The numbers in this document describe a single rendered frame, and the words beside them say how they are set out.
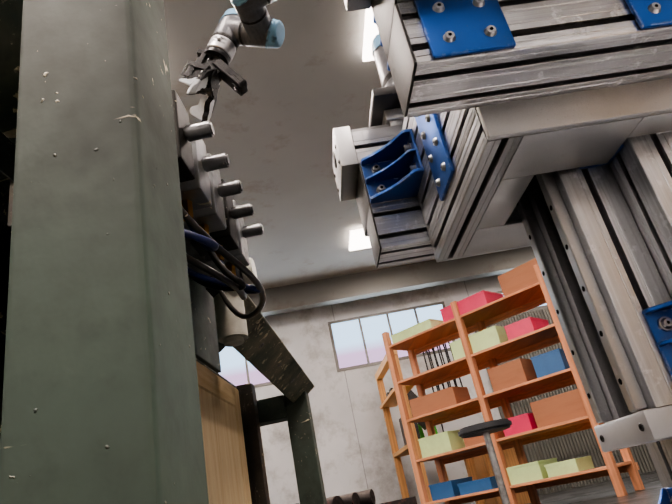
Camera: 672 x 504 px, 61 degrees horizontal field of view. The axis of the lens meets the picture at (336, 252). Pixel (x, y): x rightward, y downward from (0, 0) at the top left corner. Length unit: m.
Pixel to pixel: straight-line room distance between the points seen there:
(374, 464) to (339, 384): 1.35
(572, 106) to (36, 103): 0.60
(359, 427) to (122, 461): 9.31
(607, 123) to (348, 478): 8.87
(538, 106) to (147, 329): 0.59
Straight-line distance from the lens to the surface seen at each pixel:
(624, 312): 0.78
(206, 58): 1.67
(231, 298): 0.95
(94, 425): 0.24
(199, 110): 1.64
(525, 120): 0.72
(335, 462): 9.45
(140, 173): 0.27
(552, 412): 6.10
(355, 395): 9.60
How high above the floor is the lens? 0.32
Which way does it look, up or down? 24 degrees up
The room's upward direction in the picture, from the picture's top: 12 degrees counter-clockwise
